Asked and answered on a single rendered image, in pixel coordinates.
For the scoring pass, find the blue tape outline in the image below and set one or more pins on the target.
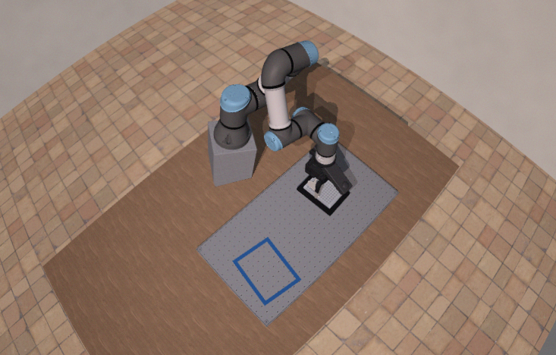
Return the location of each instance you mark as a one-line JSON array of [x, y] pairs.
[[250, 282]]

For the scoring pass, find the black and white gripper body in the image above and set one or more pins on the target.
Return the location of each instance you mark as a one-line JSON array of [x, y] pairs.
[[314, 169]]

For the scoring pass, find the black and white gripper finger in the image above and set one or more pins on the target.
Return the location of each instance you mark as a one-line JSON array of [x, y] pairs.
[[317, 186]]

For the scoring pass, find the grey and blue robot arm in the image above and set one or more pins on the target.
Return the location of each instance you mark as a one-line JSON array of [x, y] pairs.
[[232, 130]]

